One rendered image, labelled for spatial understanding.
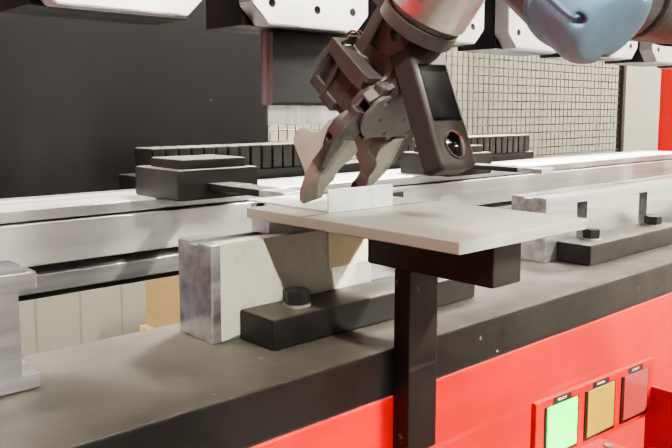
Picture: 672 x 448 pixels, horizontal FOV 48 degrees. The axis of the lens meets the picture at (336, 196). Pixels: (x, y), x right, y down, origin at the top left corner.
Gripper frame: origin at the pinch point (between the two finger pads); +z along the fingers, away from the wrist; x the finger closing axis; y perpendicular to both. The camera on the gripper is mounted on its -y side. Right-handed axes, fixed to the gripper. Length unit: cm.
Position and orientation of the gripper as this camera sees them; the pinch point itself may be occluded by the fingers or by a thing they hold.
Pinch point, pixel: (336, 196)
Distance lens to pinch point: 74.8
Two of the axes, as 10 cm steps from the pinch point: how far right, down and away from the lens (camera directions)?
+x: -7.4, 0.8, -6.7
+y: -5.2, -7.0, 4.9
